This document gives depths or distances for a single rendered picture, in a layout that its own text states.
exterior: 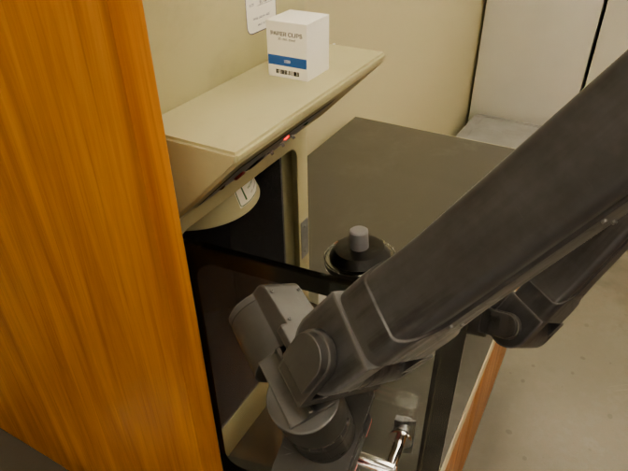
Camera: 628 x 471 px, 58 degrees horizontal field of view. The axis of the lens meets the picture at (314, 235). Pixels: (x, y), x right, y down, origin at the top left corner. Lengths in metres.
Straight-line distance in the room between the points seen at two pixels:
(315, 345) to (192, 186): 0.22
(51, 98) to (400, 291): 0.29
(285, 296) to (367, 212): 1.01
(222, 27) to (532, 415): 1.93
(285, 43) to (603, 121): 0.41
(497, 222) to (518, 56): 3.34
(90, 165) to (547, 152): 0.33
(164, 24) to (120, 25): 0.17
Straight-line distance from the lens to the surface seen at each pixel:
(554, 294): 0.77
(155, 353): 0.57
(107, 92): 0.42
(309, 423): 0.44
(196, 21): 0.60
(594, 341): 2.68
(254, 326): 0.47
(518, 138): 3.49
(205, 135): 0.52
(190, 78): 0.60
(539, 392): 2.39
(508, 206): 0.31
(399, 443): 0.63
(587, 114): 0.30
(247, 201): 0.76
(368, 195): 1.54
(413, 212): 1.48
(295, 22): 0.62
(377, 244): 0.85
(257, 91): 0.61
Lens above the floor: 1.72
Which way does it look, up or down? 35 degrees down
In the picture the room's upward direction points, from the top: 1 degrees counter-clockwise
